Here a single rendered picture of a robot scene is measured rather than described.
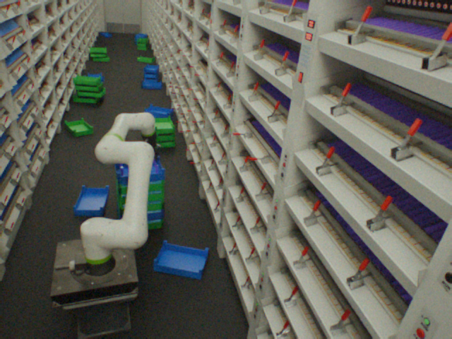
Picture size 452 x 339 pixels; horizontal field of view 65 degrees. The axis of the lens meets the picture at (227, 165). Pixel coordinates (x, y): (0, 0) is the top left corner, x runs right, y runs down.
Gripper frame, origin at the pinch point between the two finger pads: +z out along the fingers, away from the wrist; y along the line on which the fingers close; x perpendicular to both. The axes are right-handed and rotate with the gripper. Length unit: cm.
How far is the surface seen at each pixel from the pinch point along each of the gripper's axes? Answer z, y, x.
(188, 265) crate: 26, 38, -60
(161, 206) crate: 23.0, 9.6, -24.1
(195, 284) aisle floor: 21, 46, -73
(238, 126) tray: -54, 58, -11
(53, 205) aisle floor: 41, -75, -29
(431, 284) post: -124, 109, -112
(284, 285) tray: -49, 91, -89
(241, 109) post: -61, 59, -6
